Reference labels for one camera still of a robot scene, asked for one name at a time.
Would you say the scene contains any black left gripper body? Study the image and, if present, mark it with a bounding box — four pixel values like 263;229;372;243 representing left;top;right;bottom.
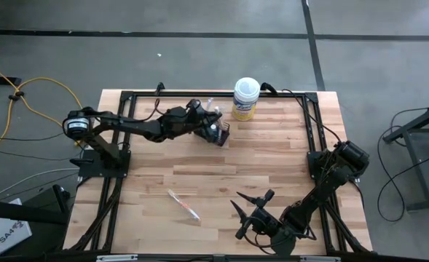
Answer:
157;98;206;143

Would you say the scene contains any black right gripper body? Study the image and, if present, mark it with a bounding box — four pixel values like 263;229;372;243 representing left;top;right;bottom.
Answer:
235;188;285;241

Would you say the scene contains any yellow Lysol wipes canister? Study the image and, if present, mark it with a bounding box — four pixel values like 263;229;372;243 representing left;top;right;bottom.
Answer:
231;76;261;122

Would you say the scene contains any black stand with bar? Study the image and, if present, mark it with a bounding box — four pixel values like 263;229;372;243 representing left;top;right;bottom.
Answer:
0;183;72;225

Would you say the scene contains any white printed cardboard box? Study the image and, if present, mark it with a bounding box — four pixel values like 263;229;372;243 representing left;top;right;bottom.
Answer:
0;198;33;259

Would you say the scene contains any black wire basket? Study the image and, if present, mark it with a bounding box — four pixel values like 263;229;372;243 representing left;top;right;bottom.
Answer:
194;119;232;147

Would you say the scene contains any black aluminium table frame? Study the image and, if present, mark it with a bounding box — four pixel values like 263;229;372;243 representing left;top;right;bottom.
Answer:
64;89;374;255

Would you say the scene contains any silver metal bracket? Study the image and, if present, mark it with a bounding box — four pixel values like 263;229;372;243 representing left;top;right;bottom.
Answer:
299;255;342;262
96;254;138;262

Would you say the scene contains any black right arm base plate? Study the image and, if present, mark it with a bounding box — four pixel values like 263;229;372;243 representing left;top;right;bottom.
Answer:
307;149;361;181

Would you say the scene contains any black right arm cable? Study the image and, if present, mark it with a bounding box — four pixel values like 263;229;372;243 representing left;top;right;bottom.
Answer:
281;88;342;145

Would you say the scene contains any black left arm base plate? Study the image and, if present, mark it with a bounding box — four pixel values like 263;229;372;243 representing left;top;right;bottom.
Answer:
70;148;131;179

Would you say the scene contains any black floor cable loop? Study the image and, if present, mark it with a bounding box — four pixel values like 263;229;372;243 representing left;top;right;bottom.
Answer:
369;140;429;223

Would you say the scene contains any grey floor cable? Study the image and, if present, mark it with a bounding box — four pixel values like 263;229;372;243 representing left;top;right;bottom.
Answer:
0;167;80;201

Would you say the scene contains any yellow extension cable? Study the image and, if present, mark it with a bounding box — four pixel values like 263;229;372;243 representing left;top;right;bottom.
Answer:
0;60;93;164

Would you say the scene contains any thin black floor cable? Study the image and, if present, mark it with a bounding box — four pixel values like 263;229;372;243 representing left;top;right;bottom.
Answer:
0;147;73;161
0;136;66;142

